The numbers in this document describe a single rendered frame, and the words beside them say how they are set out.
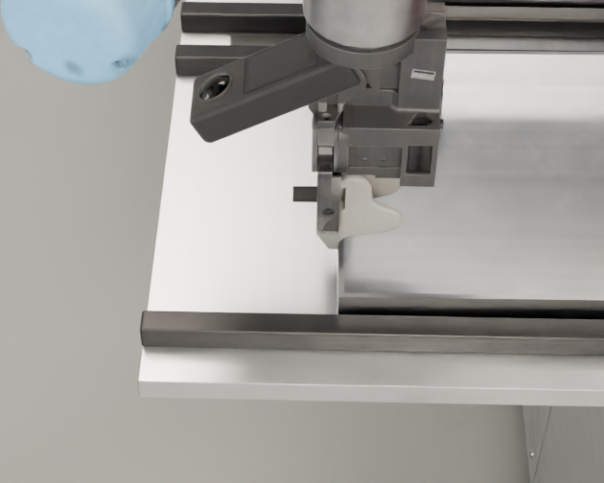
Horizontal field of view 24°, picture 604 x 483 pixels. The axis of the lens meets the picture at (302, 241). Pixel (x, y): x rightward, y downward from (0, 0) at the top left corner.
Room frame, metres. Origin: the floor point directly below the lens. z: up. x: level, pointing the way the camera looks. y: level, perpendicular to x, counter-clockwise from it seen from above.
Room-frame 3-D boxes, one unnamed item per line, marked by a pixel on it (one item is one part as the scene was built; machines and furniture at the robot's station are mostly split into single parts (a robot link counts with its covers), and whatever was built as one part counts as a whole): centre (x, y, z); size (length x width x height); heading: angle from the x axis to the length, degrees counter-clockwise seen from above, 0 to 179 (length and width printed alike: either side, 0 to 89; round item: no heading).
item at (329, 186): (0.65, -0.02, 0.99); 0.05 x 0.02 x 0.09; 179
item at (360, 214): (0.65, -0.04, 0.95); 0.06 x 0.03 x 0.09; 89
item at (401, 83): (0.67, -0.04, 1.05); 0.09 x 0.08 x 0.12; 89
